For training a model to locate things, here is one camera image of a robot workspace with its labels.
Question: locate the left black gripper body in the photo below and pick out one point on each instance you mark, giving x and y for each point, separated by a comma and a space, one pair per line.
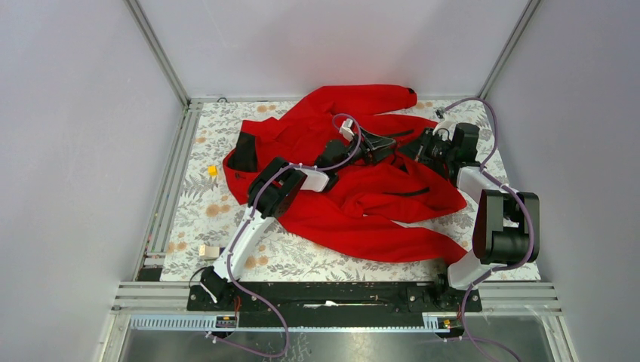
361, 151

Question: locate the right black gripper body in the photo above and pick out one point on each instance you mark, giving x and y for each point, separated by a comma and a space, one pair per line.
435, 149

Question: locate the red zip-up jacket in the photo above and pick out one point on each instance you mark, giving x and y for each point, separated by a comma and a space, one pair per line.
373, 212

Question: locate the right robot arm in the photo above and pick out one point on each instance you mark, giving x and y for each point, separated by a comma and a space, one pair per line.
506, 223

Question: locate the floral patterned table mat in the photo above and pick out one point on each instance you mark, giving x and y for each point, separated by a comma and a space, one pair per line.
207, 213

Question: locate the multicoloured block row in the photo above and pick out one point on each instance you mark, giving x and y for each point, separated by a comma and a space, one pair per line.
206, 252

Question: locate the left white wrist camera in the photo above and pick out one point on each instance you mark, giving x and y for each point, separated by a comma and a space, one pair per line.
349, 130

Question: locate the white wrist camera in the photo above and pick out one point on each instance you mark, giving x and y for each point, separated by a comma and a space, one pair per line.
349, 130
445, 123

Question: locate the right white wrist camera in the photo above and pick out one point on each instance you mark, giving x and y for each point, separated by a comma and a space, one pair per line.
445, 123

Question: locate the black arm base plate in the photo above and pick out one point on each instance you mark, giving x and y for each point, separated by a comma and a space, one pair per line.
396, 305

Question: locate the aluminium frame rail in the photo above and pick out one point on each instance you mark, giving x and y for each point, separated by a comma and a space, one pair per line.
162, 306

